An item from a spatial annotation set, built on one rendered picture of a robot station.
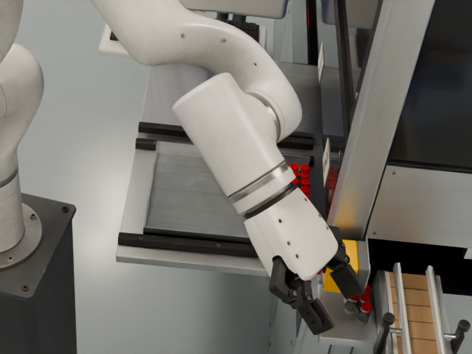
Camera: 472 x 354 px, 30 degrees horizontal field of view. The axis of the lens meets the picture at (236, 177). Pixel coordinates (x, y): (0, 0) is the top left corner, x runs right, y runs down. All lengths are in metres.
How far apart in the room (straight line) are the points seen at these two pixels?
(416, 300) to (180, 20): 0.85
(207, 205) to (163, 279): 1.02
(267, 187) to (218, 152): 0.07
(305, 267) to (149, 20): 0.34
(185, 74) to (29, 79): 0.70
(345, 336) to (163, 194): 0.49
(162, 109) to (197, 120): 1.04
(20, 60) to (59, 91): 1.97
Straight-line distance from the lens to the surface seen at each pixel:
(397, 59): 1.40
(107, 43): 2.41
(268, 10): 2.54
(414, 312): 1.69
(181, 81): 2.16
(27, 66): 1.56
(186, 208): 1.84
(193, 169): 1.93
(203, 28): 1.08
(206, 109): 1.03
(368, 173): 1.55
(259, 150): 1.04
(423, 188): 1.59
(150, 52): 1.06
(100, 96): 3.50
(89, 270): 2.87
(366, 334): 1.70
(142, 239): 1.75
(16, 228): 1.76
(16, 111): 1.58
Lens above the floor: 2.21
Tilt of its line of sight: 44 degrees down
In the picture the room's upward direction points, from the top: 8 degrees clockwise
